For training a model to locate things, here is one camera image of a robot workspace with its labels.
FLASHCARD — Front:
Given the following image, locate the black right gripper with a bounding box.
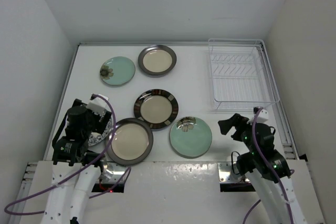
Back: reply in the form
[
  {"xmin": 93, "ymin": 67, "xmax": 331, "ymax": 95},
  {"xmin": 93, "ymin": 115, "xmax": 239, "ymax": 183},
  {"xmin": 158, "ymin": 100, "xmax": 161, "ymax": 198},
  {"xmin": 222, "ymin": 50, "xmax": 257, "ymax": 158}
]
[{"xmin": 217, "ymin": 112, "xmax": 257, "ymax": 155}]

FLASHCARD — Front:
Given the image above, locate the blue white floral plate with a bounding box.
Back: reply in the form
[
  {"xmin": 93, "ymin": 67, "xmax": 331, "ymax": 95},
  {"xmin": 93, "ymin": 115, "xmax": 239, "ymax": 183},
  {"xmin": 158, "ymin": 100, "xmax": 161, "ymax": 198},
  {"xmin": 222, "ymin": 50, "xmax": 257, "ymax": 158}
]
[{"xmin": 88, "ymin": 118, "xmax": 113, "ymax": 147}]

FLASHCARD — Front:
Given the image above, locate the teal floral plate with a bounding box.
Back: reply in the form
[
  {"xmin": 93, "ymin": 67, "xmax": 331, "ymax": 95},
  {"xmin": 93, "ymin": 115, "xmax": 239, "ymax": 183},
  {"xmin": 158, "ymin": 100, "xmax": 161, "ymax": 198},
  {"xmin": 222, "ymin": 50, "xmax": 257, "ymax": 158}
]
[
  {"xmin": 169, "ymin": 116, "xmax": 212, "ymax": 159},
  {"xmin": 99, "ymin": 56, "xmax": 135, "ymax": 86}
]

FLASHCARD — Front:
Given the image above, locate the grey rim cream plate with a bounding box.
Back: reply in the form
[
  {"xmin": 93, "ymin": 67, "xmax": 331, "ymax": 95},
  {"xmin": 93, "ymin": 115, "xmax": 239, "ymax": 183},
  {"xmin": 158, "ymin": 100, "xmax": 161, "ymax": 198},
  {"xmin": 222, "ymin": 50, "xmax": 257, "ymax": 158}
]
[
  {"xmin": 138, "ymin": 45, "xmax": 177, "ymax": 77},
  {"xmin": 105, "ymin": 118, "xmax": 154, "ymax": 166}
]

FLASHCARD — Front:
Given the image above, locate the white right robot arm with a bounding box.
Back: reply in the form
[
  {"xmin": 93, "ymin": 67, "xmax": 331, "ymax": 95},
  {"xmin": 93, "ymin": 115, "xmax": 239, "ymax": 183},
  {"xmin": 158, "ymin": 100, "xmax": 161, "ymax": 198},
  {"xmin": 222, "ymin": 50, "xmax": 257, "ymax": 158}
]
[{"xmin": 218, "ymin": 107, "xmax": 307, "ymax": 223}]

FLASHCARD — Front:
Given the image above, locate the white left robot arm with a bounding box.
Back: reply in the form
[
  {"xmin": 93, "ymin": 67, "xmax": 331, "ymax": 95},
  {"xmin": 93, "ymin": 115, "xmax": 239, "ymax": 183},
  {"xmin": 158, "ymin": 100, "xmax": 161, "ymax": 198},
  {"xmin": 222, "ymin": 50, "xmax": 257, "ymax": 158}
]
[{"xmin": 41, "ymin": 94, "xmax": 115, "ymax": 223}]

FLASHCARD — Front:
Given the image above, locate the black striped rim plate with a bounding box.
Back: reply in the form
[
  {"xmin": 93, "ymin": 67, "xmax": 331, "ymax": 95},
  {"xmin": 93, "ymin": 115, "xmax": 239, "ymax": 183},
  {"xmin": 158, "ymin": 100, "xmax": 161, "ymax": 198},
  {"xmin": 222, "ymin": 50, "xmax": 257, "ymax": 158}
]
[{"xmin": 133, "ymin": 89, "xmax": 179, "ymax": 130}]

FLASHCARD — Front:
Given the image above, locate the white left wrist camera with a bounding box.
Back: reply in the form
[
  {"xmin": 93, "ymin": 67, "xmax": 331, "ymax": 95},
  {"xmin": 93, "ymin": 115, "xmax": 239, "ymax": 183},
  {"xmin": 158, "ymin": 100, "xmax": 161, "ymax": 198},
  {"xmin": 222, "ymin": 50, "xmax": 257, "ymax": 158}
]
[{"xmin": 86, "ymin": 94, "xmax": 109, "ymax": 116}]

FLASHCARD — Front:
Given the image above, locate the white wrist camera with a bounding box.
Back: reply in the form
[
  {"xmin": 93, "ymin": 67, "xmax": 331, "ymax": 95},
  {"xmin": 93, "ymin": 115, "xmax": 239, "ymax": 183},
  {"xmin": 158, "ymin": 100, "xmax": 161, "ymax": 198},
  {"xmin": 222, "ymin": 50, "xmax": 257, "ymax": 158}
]
[
  {"xmin": 86, "ymin": 94, "xmax": 109, "ymax": 116},
  {"xmin": 247, "ymin": 106, "xmax": 269, "ymax": 124}
]

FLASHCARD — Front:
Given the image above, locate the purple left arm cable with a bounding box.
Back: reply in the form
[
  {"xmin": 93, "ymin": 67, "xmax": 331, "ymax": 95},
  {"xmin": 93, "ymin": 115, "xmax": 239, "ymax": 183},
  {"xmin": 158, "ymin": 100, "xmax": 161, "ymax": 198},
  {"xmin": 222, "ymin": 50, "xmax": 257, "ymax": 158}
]
[{"xmin": 4, "ymin": 94, "xmax": 132, "ymax": 216}]

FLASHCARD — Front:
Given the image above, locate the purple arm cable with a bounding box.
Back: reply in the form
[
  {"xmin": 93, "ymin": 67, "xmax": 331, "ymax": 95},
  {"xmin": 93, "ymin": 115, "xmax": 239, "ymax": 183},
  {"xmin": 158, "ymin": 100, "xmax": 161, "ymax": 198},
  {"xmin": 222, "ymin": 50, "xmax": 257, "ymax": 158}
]
[
  {"xmin": 4, "ymin": 94, "xmax": 132, "ymax": 216},
  {"xmin": 241, "ymin": 107, "xmax": 295, "ymax": 224}
]

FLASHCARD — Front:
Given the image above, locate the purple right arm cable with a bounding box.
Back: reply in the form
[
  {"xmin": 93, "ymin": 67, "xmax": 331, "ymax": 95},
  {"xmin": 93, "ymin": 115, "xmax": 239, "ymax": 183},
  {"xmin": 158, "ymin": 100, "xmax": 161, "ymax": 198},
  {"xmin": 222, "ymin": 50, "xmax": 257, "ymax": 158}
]
[{"xmin": 241, "ymin": 107, "xmax": 295, "ymax": 224}]

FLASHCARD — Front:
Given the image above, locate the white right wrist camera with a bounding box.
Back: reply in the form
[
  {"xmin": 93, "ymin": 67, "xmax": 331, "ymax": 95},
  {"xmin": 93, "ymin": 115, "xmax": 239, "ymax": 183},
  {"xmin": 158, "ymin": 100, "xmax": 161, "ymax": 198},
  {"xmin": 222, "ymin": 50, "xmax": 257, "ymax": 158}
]
[{"xmin": 247, "ymin": 106, "xmax": 269, "ymax": 124}]

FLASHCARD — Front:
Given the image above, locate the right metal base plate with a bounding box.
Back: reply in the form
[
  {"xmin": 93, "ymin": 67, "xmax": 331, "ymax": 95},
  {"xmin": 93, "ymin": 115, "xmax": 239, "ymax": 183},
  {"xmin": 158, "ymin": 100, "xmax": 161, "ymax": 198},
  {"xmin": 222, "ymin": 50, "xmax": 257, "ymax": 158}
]
[{"xmin": 217, "ymin": 162, "xmax": 250, "ymax": 184}]

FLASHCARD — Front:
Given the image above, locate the metal base plate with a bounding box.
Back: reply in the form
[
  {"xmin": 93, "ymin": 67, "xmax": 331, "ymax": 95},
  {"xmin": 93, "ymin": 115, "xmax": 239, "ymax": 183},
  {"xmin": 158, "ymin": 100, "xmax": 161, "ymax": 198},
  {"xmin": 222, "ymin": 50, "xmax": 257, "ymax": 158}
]
[
  {"xmin": 217, "ymin": 162, "xmax": 250, "ymax": 184},
  {"xmin": 97, "ymin": 160, "xmax": 127, "ymax": 184}
]

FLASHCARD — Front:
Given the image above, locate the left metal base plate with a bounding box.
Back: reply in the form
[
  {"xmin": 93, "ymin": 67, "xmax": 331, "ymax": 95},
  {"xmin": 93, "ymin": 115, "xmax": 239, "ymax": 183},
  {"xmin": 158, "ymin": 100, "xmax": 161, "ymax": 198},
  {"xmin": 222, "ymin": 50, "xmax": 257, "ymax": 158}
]
[{"xmin": 97, "ymin": 160, "xmax": 127, "ymax": 184}]

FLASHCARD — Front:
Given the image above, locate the white wire dish rack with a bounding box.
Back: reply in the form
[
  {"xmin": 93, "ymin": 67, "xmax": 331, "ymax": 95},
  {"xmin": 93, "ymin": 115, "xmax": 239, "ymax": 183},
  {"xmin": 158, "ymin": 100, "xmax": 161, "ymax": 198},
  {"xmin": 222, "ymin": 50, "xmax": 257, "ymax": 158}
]
[{"xmin": 207, "ymin": 38, "xmax": 280, "ymax": 112}]

